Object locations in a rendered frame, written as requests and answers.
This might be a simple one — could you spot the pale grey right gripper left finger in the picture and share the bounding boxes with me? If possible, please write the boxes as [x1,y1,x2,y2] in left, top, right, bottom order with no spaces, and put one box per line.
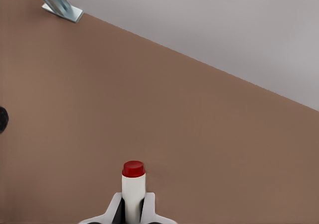
[80,192,126,224]

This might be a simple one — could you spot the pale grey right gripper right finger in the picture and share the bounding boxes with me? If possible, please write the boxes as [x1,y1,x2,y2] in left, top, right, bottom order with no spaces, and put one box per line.
[140,191,178,224]

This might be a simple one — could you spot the white bottle with red cap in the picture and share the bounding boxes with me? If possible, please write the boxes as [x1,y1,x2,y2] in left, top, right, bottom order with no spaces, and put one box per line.
[121,160,146,224]

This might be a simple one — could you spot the round black object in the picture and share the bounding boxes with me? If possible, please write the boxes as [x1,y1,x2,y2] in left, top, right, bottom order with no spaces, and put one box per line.
[0,106,9,134]

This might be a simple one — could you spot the silver frame post with foot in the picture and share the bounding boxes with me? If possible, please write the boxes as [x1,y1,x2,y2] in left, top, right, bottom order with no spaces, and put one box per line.
[31,0,84,23]

